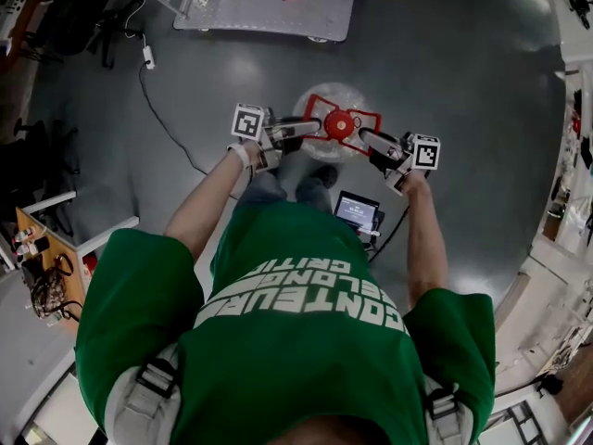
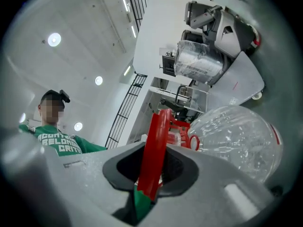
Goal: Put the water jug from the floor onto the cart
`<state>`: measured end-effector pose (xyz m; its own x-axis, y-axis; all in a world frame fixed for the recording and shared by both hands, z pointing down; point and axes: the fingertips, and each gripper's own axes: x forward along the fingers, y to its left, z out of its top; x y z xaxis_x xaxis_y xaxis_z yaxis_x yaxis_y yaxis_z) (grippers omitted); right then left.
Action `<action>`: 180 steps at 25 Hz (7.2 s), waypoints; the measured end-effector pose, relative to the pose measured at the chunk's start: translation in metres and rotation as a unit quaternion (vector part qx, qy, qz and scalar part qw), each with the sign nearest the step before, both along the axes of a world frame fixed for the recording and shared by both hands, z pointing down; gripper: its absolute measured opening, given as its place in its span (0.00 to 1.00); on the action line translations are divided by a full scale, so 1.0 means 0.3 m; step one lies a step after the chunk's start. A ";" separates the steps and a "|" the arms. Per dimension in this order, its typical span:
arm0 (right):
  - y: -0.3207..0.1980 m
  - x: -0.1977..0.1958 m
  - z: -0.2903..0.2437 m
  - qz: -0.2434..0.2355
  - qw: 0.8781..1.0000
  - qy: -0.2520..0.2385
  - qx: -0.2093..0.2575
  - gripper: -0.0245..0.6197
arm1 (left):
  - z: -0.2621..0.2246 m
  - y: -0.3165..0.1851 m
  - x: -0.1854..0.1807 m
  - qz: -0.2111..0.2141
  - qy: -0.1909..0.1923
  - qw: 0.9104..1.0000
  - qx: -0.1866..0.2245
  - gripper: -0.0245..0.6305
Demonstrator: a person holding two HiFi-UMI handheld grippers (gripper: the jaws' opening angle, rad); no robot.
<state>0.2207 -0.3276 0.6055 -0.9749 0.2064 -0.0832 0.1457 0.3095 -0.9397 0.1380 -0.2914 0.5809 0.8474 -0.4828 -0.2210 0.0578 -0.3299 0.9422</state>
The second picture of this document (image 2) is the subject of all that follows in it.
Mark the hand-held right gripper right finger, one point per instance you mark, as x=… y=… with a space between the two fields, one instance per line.
x=208 y=197

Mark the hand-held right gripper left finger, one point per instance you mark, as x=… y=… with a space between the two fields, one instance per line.
x=78 y=185

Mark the grey cart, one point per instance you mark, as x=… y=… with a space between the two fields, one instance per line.
x=241 y=77

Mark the person's right forearm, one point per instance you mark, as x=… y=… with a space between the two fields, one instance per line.
x=142 y=204

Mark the plastic-wrapped water jug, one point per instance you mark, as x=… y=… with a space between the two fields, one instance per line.
x=198 y=60

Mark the green printed sweatshirt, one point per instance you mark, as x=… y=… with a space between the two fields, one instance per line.
x=60 y=142

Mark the round ceiling light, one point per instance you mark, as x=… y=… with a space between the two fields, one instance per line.
x=78 y=126
x=98 y=80
x=22 y=117
x=54 y=39

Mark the person's head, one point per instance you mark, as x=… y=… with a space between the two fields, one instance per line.
x=50 y=109

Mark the black metal railing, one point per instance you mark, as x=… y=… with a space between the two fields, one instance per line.
x=125 y=112
x=137 y=3

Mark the clear acrylic box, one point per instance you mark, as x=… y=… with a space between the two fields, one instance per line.
x=198 y=99

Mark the black office chair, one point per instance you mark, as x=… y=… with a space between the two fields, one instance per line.
x=177 y=103

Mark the long ceiling light strip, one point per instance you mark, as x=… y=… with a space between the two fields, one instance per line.
x=124 y=5
x=127 y=70
x=133 y=31

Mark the grey wheeled machine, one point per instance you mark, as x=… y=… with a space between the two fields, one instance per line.
x=229 y=29

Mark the black head-worn camera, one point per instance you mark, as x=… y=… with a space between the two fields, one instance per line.
x=65 y=95

